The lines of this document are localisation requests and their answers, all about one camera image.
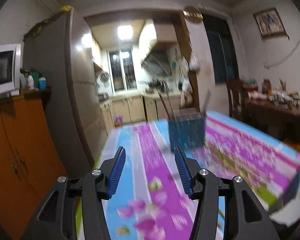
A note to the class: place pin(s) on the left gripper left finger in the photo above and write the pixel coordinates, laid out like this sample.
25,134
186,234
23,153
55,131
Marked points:
55,216

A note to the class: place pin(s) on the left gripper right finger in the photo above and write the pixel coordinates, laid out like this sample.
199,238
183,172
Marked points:
245,217

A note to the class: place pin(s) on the wooden chopstick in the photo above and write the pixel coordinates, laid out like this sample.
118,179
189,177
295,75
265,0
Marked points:
172,111
164,106

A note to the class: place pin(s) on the beige kitchen base cabinets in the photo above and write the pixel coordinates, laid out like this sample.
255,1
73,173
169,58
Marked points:
132,108

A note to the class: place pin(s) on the kitchen window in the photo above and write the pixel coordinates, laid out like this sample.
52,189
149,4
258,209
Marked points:
122,70

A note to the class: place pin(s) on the orange wooden cabinet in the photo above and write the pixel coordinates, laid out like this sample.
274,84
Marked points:
29,162

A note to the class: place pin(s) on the floral plastic tablecloth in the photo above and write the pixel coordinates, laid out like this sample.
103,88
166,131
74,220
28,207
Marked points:
150,202

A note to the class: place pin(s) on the dark wooden side table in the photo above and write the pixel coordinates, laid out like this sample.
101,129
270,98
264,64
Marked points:
279,121

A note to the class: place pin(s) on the blue perforated utensil holder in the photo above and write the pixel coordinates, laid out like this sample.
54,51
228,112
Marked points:
186,128

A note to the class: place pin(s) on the dark wooden chair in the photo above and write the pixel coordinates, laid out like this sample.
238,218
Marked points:
235,90

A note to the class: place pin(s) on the white plastic bag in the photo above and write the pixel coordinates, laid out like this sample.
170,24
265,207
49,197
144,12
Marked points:
194,63

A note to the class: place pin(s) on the white microwave oven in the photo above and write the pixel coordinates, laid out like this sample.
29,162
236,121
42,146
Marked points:
10,64

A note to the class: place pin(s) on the grey refrigerator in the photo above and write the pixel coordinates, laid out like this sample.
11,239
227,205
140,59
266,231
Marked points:
60,48

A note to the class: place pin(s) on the range hood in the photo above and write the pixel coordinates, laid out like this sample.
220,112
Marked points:
157,63

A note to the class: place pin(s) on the framed wall picture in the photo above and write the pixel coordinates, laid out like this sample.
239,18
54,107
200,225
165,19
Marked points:
270,24

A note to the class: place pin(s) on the round gold wall clock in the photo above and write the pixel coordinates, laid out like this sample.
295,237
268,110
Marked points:
192,14

